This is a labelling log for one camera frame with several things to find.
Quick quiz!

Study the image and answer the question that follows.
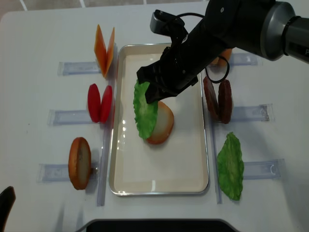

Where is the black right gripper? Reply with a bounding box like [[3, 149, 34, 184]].
[[137, 23, 224, 104]]

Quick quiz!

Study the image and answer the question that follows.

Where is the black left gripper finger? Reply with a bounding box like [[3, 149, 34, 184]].
[[0, 186, 16, 230]]

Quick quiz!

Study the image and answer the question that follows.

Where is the green lettuce leaf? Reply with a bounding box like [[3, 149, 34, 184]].
[[133, 81, 158, 140], [217, 132, 244, 201]]

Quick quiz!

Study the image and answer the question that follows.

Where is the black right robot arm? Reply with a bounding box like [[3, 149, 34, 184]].
[[137, 0, 309, 103]]

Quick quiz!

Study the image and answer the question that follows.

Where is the bread slice behind arm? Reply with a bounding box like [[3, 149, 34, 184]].
[[211, 48, 232, 67]]

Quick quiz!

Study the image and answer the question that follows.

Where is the bread slice on tray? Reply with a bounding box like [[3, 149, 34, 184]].
[[146, 101, 174, 145]]

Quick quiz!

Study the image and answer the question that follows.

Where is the red tomato slice inner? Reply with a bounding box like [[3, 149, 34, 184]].
[[100, 85, 112, 123]]

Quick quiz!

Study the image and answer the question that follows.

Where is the red tomato slice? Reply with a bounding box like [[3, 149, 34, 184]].
[[87, 84, 101, 123], [100, 85, 112, 123]]

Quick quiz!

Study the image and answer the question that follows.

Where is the orange cheese slice inner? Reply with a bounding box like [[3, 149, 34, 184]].
[[106, 28, 114, 72]]

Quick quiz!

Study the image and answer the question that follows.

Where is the orange cheese slice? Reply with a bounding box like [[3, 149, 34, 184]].
[[106, 28, 114, 72], [94, 25, 107, 78]]

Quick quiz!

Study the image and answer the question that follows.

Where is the red tomato slice outer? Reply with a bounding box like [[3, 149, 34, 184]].
[[87, 84, 101, 123]]

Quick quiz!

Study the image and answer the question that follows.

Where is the orange cheese slice outer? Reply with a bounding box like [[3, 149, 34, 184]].
[[94, 25, 107, 78]]

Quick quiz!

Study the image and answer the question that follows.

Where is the brown meat patty inner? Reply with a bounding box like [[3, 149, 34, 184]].
[[203, 76, 219, 121]]

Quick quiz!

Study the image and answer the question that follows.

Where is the brown meat patty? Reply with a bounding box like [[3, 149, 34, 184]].
[[218, 79, 233, 124], [203, 76, 219, 121]]

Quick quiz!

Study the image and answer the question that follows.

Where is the brown meat patty outer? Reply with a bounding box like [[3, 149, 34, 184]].
[[218, 79, 233, 124]]

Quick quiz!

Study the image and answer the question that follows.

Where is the upright bread slice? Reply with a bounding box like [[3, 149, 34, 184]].
[[68, 137, 91, 190]]

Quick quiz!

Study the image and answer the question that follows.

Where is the green lettuce leaf upright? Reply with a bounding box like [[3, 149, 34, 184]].
[[217, 132, 244, 201]]

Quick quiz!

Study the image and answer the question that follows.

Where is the clear left rack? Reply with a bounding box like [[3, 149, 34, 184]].
[[37, 47, 118, 206]]

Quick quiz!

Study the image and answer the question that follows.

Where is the clear rack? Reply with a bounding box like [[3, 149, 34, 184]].
[[204, 53, 285, 204], [37, 47, 118, 206]]

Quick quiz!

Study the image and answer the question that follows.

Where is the white metal tray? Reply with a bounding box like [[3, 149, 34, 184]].
[[109, 43, 209, 196]]

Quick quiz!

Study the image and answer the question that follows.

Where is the black base panel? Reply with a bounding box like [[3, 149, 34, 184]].
[[78, 219, 237, 232]]

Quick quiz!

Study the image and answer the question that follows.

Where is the clear right rack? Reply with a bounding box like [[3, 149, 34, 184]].
[[204, 53, 285, 204]]

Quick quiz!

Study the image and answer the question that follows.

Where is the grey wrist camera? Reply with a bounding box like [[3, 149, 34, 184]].
[[150, 10, 185, 37]]

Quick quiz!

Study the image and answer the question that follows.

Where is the black camera cable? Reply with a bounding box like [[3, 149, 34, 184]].
[[175, 12, 230, 85]]

